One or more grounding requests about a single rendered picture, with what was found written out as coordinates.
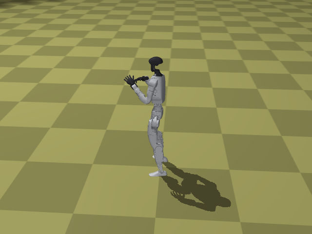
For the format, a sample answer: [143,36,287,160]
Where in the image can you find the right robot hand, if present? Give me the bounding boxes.
[134,76,149,83]

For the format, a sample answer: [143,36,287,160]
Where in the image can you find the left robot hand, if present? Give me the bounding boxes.
[124,75,137,89]

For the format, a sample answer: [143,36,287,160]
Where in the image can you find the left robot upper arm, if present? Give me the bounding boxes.
[146,78,158,104]

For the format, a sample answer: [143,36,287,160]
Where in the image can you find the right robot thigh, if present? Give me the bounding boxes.
[151,116,162,140]

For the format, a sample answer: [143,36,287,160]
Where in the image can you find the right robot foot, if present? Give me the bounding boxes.
[153,155,168,162]

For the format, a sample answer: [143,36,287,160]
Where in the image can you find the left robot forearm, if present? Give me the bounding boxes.
[132,84,148,104]

